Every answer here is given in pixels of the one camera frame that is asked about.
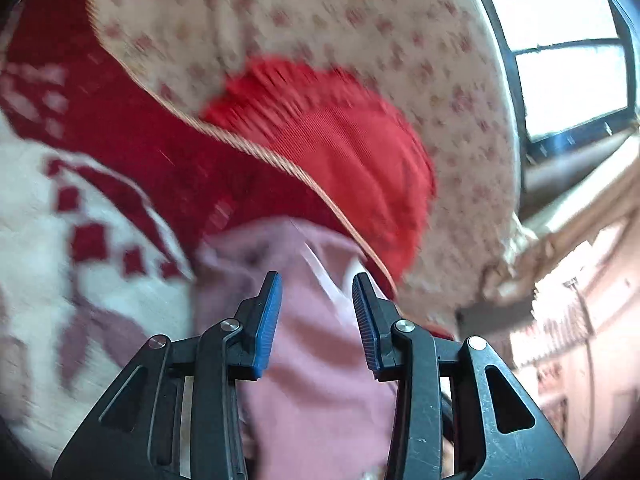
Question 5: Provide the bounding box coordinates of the beige ruffled cloth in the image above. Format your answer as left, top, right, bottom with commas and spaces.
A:
482, 200, 640, 311

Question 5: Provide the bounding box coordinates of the pink long-sleeve shirt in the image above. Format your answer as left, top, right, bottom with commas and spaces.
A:
192, 217, 401, 480

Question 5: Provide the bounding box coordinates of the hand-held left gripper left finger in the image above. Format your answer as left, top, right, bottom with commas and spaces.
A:
51, 271, 283, 480

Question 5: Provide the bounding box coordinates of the floral beige pillow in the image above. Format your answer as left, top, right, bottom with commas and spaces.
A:
87, 0, 526, 326

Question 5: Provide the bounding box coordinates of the red ruffled pillow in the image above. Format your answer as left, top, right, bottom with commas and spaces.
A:
202, 57, 436, 286

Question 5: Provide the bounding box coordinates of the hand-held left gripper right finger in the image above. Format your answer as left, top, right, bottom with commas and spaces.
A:
352, 272, 581, 480

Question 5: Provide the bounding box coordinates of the dark-framed window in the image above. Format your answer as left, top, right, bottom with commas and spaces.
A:
460, 0, 640, 161

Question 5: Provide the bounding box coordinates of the red and white plush blanket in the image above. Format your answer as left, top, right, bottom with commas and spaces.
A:
0, 0, 401, 471

